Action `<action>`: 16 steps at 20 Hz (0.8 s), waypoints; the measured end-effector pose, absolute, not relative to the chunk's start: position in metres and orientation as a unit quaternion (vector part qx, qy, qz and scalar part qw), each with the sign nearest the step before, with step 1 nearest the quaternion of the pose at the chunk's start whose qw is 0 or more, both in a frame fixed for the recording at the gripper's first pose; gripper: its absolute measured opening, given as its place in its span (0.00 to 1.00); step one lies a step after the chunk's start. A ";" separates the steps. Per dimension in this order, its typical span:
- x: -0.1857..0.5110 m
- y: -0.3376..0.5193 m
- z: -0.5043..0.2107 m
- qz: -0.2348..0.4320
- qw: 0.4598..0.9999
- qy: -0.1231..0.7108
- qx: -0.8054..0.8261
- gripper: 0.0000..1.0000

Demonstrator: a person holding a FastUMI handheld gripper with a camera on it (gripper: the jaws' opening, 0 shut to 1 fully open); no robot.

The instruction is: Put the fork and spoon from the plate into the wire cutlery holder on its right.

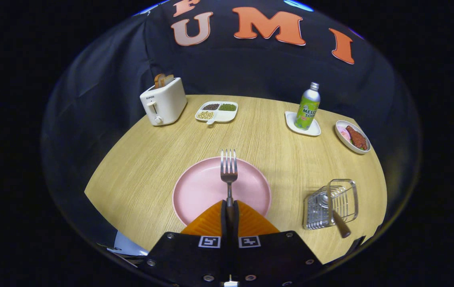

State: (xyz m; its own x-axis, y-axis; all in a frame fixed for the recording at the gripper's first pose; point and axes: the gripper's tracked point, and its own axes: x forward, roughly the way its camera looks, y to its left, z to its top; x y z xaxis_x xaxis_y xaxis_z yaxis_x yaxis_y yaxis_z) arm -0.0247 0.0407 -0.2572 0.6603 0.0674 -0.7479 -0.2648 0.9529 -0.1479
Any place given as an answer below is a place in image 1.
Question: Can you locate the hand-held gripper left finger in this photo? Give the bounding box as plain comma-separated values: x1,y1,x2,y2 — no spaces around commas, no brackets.
139,200,229,285

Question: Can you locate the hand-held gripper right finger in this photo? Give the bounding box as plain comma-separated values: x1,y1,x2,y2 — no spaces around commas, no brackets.
233,200,323,285

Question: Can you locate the spoon with brown handle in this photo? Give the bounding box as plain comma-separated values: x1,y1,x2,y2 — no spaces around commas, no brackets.
318,194,351,239

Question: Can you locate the fork with brown handle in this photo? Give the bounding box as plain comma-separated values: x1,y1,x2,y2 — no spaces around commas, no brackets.
220,149,239,232

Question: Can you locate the pale blue sheet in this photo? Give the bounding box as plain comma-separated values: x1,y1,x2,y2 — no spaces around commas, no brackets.
113,230,149,256

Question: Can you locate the pink round plate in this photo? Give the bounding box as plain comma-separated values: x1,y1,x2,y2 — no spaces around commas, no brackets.
172,156,272,226

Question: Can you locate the white square coaster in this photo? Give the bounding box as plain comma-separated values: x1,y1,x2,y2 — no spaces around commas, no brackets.
285,111,322,137

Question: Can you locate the white oval plate with meat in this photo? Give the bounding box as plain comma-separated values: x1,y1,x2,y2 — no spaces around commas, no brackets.
335,120,371,155

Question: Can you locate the white divided dish with beans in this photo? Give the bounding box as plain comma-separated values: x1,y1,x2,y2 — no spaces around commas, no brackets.
195,101,239,126

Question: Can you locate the green soda bottle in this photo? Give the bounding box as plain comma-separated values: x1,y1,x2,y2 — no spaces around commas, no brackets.
294,82,321,131

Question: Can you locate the white toaster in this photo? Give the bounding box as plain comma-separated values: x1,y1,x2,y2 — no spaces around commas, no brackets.
140,77,188,127

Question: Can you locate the toasted bread slice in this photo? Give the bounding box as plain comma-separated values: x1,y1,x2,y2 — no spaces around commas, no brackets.
154,73,175,89

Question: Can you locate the metal wire basket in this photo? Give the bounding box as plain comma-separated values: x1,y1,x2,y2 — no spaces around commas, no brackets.
302,179,359,230

